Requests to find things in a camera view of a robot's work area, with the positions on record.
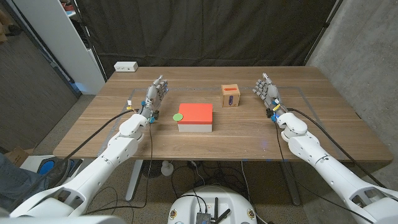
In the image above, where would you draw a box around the dark round fan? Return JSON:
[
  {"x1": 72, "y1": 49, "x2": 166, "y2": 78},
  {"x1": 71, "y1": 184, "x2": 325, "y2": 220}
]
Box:
[{"x1": 142, "y1": 160, "x2": 162, "y2": 179}]

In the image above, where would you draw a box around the white floor platform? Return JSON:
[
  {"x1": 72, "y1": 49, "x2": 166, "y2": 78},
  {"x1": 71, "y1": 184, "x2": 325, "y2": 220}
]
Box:
[{"x1": 18, "y1": 154, "x2": 85, "y2": 175}]

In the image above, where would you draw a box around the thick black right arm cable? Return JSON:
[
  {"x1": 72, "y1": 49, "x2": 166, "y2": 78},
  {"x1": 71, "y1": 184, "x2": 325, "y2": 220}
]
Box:
[{"x1": 286, "y1": 107, "x2": 387, "y2": 189}]

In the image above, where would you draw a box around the white robot torso base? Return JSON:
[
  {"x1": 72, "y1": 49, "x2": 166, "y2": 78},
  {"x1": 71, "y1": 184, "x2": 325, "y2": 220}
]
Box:
[{"x1": 167, "y1": 185, "x2": 258, "y2": 224}]

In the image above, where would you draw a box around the grey floor cable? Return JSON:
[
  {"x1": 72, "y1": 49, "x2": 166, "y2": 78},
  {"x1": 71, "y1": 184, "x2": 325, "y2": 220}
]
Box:
[{"x1": 240, "y1": 160, "x2": 268, "y2": 224}]

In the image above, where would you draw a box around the wooden box with slot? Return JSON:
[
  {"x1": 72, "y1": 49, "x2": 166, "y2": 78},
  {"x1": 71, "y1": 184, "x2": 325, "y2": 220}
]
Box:
[{"x1": 221, "y1": 83, "x2": 241, "y2": 108}]

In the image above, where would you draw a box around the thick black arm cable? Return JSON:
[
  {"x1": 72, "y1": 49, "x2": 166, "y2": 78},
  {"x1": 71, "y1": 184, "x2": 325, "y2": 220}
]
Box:
[
  {"x1": 6, "y1": 108, "x2": 139, "y2": 212},
  {"x1": 286, "y1": 107, "x2": 387, "y2": 189}
]

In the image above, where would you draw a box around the dark leather shoe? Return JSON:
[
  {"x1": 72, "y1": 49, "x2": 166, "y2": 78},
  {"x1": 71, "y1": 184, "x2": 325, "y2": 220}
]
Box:
[{"x1": 40, "y1": 158, "x2": 74, "y2": 189}]

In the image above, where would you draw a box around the grey table leg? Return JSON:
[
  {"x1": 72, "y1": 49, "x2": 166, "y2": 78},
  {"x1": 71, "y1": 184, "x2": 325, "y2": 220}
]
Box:
[{"x1": 278, "y1": 161, "x2": 302, "y2": 207}]

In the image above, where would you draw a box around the red box with white base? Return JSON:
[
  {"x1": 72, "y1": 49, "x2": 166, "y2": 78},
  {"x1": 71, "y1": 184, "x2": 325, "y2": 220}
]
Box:
[{"x1": 177, "y1": 103, "x2": 214, "y2": 133}]

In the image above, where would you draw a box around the black floor cable bundle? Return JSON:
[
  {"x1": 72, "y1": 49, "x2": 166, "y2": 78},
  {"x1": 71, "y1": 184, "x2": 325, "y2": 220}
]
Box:
[{"x1": 170, "y1": 160, "x2": 249, "y2": 200}]

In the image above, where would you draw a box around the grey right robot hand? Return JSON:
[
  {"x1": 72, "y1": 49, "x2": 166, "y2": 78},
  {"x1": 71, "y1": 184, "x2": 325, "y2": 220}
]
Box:
[{"x1": 252, "y1": 72, "x2": 289, "y2": 123}]

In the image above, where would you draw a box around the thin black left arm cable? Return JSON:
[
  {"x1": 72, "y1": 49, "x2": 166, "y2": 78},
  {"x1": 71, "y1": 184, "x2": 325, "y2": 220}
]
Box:
[{"x1": 85, "y1": 122, "x2": 154, "y2": 215}]

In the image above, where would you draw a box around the white table leg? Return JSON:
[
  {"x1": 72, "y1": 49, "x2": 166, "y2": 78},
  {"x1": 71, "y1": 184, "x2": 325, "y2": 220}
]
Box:
[{"x1": 125, "y1": 159, "x2": 144, "y2": 202}]

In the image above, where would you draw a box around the black fabric mat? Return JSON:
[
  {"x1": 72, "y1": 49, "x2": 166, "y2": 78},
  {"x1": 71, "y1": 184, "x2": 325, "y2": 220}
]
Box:
[{"x1": 76, "y1": 0, "x2": 345, "y2": 78}]

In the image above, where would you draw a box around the blue foot pedal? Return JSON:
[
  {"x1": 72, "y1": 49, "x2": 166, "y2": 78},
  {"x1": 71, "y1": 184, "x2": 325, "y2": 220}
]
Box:
[{"x1": 37, "y1": 157, "x2": 83, "y2": 175}]

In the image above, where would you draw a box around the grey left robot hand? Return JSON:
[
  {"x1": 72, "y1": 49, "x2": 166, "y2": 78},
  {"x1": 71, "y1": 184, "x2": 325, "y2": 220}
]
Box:
[{"x1": 139, "y1": 74, "x2": 169, "y2": 124}]

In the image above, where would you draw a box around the white power outlet box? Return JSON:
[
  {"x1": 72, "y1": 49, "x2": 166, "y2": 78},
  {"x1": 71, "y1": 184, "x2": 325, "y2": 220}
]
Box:
[{"x1": 113, "y1": 61, "x2": 139, "y2": 73}]

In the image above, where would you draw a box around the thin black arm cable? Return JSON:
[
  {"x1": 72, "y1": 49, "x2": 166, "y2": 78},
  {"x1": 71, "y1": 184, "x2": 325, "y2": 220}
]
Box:
[
  {"x1": 85, "y1": 122, "x2": 154, "y2": 215},
  {"x1": 274, "y1": 120, "x2": 376, "y2": 224}
]

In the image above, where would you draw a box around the blue jeans leg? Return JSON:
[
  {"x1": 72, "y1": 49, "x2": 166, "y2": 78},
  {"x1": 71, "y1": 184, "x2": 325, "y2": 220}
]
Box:
[{"x1": 0, "y1": 152, "x2": 47, "y2": 209}]

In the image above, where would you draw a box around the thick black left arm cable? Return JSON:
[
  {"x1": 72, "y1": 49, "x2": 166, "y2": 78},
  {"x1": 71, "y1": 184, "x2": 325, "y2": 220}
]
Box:
[{"x1": 6, "y1": 108, "x2": 139, "y2": 212}]

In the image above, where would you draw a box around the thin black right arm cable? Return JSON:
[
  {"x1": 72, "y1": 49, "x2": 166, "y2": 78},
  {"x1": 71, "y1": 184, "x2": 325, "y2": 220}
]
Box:
[{"x1": 274, "y1": 120, "x2": 376, "y2": 224}]

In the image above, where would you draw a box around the brown cardboard box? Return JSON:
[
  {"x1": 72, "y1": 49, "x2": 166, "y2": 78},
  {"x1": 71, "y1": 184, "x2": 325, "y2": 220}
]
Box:
[{"x1": 4, "y1": 146, "x2": 34, "y2": 169}]

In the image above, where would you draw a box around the white cabinet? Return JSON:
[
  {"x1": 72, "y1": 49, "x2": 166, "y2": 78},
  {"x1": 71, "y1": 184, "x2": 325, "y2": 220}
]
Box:
[{"x1": 12, "y1": 0, "x2": 106, "y2": 96}]

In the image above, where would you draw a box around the grey electronics box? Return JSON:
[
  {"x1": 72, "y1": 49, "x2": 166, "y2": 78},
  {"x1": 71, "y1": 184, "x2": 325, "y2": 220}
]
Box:
[{"x1": 195, "y1": 212, "x2": 212, "y2": 224}]

